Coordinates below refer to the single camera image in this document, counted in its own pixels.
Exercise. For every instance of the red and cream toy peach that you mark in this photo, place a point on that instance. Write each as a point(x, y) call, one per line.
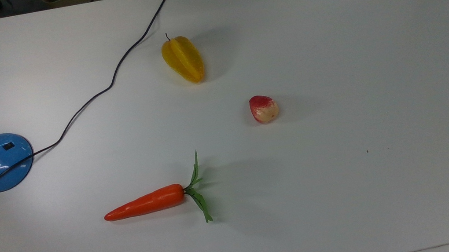
point(264, 109)

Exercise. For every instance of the yellow plastic starfruit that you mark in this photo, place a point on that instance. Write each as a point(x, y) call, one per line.
point(184, 59)

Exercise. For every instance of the orange toy carrot green leaves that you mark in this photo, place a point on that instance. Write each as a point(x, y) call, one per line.
point(151, 201)

